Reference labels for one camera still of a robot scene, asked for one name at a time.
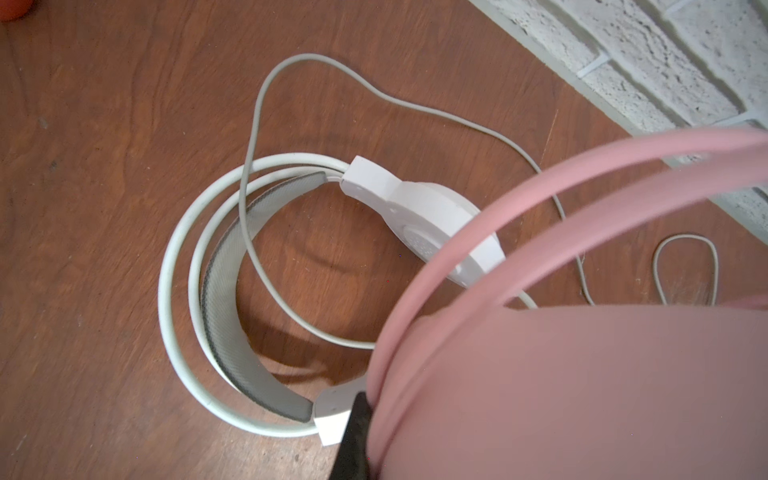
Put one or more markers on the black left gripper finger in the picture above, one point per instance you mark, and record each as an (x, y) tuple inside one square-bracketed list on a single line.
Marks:
[(351, 462)]

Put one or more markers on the pink headphones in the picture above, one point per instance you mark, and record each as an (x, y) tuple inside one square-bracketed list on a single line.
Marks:
[(481, 391)]

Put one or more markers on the red black pipe wrench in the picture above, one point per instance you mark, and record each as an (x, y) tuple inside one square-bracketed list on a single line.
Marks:
[(11, 10)]

